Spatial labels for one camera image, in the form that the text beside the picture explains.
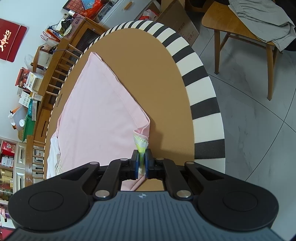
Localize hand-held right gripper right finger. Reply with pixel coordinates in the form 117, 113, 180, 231
145, 149, 225, 201

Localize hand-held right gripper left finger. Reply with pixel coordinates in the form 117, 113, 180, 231
61, 150, 140, 201

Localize pink shirt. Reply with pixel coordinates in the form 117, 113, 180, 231
46, 51, 151, 192

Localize white shirt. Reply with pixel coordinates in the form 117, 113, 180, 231
46, 132, 64, 179

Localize wooden sideboard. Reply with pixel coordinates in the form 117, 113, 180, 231
32, 17, 107, 151

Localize wooden spindle chair with sticker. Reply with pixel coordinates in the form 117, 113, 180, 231
25, 136, 45, 186

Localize green plastic basket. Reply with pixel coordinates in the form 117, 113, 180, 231
23, 112, 36, 137

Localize white cabinet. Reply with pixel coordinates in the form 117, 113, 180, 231
0, 137, 47, 193

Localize wicker basket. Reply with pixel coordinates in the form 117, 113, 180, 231
17, 128, 28, 142

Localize grey folder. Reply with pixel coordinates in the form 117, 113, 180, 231
13, 105, 29, 130

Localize red printed box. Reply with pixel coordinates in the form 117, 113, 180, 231
1, 141, 16, 156

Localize white printed paper bag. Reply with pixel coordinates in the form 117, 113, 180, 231
18, 91, 31, 106

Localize small white red box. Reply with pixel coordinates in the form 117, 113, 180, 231
1, 156, 14, 167

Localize wooden canisters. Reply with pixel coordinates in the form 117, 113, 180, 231
0, 168, 14, 183

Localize dark glass jar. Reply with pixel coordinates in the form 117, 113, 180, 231
0, 183, 12, 197

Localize purple water bottle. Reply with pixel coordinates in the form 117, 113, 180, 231
0, 204, 10, 219

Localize cardboard box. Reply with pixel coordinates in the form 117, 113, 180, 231
157, 0, 200, 45

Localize white storage box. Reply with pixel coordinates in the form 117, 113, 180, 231
99, 0, 140, 26

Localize wooden chair with flat seat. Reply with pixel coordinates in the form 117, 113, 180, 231
201, 1, 278, 101

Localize grey pants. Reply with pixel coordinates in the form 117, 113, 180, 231
228, 0, 296, 52

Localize red wall poster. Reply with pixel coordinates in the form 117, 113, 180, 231
0, 19, 27, 62

